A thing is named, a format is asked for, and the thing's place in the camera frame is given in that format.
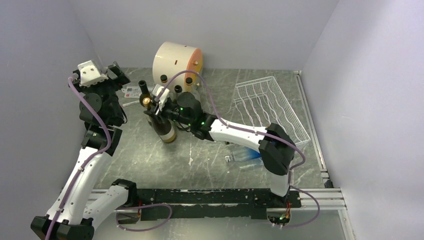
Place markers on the red bottle gold cap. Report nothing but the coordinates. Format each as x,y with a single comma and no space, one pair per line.
163,128

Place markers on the white marker pen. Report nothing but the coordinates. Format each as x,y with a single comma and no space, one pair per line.
131,103

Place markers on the dark bottle silver cap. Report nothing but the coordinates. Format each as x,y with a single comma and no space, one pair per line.
178,90

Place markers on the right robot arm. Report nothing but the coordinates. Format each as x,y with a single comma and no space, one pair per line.
274,145

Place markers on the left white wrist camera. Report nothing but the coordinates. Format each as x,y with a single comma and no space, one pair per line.
90,74

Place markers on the clear bottle yellow label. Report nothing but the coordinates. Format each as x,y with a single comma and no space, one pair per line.
164,81

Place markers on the blue clear bottle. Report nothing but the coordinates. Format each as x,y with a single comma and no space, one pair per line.
244,155

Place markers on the cream cylindrical drum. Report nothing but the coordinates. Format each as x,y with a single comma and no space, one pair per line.
172,58

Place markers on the white wire wine rack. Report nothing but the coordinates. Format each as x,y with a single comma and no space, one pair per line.
260,102

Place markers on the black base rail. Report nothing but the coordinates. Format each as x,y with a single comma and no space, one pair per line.
214,203

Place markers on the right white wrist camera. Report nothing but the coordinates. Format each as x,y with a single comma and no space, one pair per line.
160,96

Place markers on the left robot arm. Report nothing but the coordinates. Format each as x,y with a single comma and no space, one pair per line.
72,216

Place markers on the dark green wine bottle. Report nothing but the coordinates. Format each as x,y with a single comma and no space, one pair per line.
144,92

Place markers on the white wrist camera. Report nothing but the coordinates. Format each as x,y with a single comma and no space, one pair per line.
90,74
160,96

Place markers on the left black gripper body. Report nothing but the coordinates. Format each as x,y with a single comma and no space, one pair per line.
121,79

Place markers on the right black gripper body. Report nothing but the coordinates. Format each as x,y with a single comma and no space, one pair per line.
169,112

